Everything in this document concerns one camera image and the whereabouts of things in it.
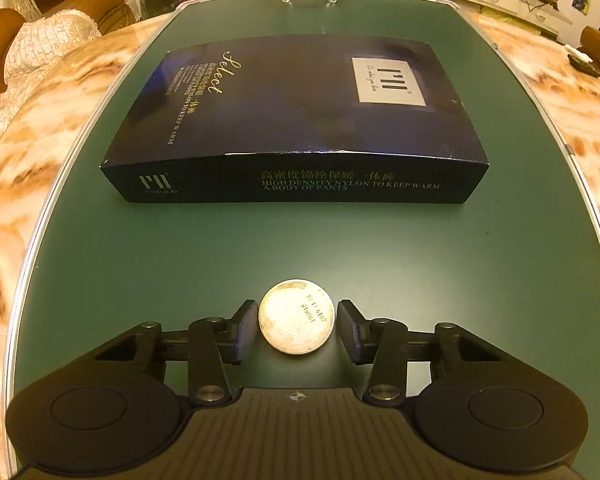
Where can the white lace cloth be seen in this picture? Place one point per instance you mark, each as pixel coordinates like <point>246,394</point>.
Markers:
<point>45,42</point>

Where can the black remote control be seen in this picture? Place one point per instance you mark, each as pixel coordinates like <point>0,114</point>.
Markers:
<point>581,60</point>

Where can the round silver tin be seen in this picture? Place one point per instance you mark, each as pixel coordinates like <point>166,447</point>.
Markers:
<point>296,316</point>

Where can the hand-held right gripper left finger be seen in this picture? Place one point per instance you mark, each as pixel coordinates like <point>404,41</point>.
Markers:
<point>246,332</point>

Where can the dark blue cardboard box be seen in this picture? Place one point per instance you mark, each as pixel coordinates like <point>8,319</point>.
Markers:
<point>300,105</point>

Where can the green table mat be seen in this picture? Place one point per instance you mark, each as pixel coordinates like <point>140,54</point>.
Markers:
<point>305,245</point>

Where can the marble desktop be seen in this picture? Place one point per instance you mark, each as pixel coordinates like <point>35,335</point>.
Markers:
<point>40,150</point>

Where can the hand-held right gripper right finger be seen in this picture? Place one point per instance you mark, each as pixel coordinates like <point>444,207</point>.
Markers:
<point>349,334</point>

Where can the brown leather sofa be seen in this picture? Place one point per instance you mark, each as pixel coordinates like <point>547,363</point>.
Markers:
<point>105,2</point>

